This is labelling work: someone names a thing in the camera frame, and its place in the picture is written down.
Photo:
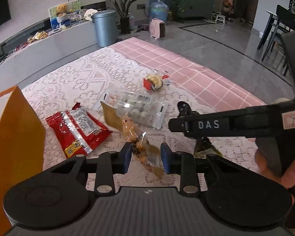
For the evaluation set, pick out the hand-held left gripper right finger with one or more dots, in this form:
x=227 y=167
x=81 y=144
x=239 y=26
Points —
x=165 y=158

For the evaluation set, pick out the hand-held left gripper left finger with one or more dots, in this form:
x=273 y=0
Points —
x=126 y=157

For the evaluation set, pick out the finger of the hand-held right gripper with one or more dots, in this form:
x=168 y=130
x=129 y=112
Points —
x=209 y=125

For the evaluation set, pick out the clear bag of orange nuts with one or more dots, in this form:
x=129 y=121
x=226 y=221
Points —
x=135 y=132

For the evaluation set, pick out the clear bag of white balls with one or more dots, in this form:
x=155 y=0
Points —
x=137 y=107

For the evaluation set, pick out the red packet with yellow label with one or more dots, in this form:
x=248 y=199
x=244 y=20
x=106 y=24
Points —
x=76 y=127

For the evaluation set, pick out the small round pastry packet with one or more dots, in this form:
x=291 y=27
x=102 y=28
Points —
x=154 y=82

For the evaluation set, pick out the orange cardboard box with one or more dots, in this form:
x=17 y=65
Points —
x=12 y=140

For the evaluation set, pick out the pink checked tablecloth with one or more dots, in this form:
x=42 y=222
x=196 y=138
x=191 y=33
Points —
x=186 y=66

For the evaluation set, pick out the white lace tablecloth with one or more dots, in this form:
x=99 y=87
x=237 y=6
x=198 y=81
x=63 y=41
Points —
x=88 y=78

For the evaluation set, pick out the white step stool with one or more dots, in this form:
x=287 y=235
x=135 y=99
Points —
x=219 y=18

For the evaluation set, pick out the pink space heater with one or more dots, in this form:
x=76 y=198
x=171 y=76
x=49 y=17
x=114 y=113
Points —
x=157 y=29

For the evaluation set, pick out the black dining table and chairs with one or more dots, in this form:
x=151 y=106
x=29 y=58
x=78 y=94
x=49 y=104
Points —
x=285 y=17

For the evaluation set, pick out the blue water jug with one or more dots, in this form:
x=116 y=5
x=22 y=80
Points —
x=159 y=11

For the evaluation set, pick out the dark grey chest of drawers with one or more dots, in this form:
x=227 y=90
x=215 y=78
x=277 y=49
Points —
x=199 y=0

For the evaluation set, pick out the grey television console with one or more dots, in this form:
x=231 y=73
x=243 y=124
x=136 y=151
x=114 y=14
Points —
x=51 y=51

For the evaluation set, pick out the grey pedal trash can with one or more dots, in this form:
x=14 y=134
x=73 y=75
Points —
x=105 y=28

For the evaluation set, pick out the tall-leaf potted plant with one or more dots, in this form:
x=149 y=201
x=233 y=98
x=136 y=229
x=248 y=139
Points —
x=125 y=9

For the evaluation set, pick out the yellow snack bags pile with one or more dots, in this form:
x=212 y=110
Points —
x=38 y=36

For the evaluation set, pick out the brown teddy bear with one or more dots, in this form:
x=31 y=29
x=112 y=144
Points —
x=62 y=14

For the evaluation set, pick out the green picture board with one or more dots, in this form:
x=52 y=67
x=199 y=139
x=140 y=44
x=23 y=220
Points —
x=75 y=6

